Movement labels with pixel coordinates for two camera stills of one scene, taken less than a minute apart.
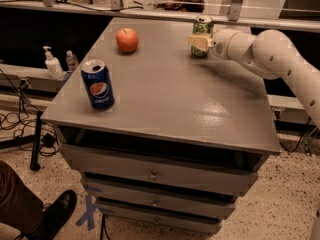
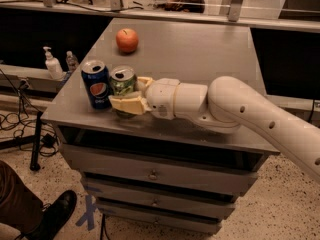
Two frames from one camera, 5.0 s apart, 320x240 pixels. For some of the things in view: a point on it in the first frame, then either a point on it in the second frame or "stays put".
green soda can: x=203 y=25 → x=123 y=80
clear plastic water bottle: x=72 y=62 stays put
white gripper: x=220 y=44 → x=160 y=97
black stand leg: x=37 y=137 stays put
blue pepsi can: x=99 y=84 stays put
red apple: x=127 y=40 stays put
